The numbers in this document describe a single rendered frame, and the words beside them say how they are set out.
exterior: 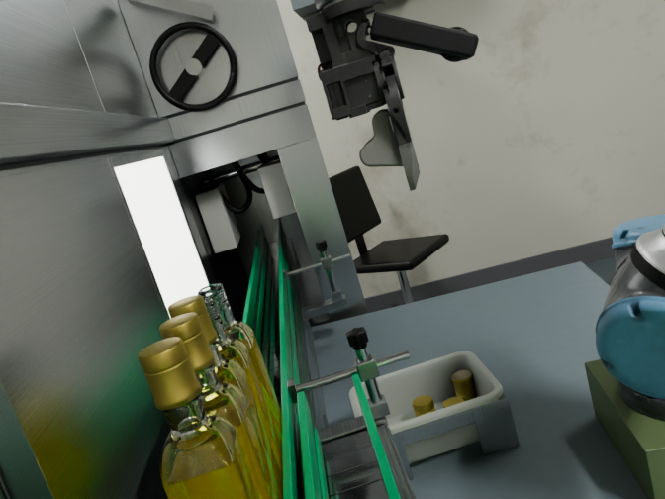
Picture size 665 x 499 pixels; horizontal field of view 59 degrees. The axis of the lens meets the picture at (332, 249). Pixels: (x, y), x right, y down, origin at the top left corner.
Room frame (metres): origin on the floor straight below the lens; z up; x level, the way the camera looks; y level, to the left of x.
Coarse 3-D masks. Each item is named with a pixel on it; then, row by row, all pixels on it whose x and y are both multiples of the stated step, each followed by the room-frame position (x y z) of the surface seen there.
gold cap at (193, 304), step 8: (192, 296) 0.55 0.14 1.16; (200, 296) 0.54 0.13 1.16; (176, 304) 0.54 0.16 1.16; (184, 304) 0.53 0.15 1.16; (192, 304) 0.53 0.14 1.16; (200, 304) 0.53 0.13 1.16; (168, 312) 0.53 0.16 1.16; (176, 312) 0.52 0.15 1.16; (184, 312) 0.52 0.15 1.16; (192, 312) 0.52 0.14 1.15; (200, 312) 0.53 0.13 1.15; (200, 320) 0.53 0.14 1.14; (208, 320) 0.53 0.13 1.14; (208, 328) 0.53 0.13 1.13; (208, 336) 0.53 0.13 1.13; (216, 336) 0.54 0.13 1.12
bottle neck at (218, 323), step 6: (204, 300) 0.61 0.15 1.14; (210, 300) 0.60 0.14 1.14; (210, 306) 0.59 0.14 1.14; (216, 306) 0.59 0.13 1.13; (210, 312) 0.58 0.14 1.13; (216, 312) 0.59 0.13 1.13; (216, 318) 0.59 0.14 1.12; (216, 324) 0.59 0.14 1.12; (222, 324) 0.59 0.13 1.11; (216, 330) 0.59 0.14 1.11; (222, 330) 0.59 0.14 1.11; (222, 336) 0.59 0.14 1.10; (222, 342) 0.59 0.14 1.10
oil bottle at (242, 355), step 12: (228, 348) 0.58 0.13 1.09; (240, 348) 0.59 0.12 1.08; (240, 360) 0.57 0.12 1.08; (252, 360) 0.62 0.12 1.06; (252, 372) 0.59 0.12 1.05; (252, 384) 0.57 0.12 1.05; (264, 396) 0.61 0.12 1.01; (264, 408) 0.59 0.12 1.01; (264, 420) 0.57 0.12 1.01; (276, 432) 0.61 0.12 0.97; (276, 444) 0.58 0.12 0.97; (276, 456) 0.57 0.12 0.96
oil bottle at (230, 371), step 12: (228, 360) 0.55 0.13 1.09; (216, 372) 0.52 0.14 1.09; (228, 372) 0.52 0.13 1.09; (240, 372) 0.54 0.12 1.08; (240, 384) 0.52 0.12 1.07; (252, 396) 0.55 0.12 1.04; (252, 408) 0.53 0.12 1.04; (264, 432) 0.55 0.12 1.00; (264, 444) 0.53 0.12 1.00; (276, 468) 0.54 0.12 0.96; (276, 480) 0.52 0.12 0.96
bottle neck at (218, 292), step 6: (204, 288) 0.66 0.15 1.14; (210, 288) 0.66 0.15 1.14; (216, 288) 0.64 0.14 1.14; (222, 288) 0.65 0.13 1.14; (198, 294) 0.65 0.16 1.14; (204, 294) 0.64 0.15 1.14; (210, 294) 0.64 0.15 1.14; (216, 294) 0.64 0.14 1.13; (222, 294) 0.65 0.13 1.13; (216, 300) 0.64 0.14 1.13; (222, 300) 0.65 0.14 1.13; (222, 306) 0.64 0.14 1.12; (228, 306) 0.65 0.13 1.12; (222, 312) 0.64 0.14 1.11; (228, 312) 0.65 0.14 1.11; (222, 318) 0.64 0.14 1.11; (228, 318) 0.65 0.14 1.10; (228, 324) 0.64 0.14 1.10
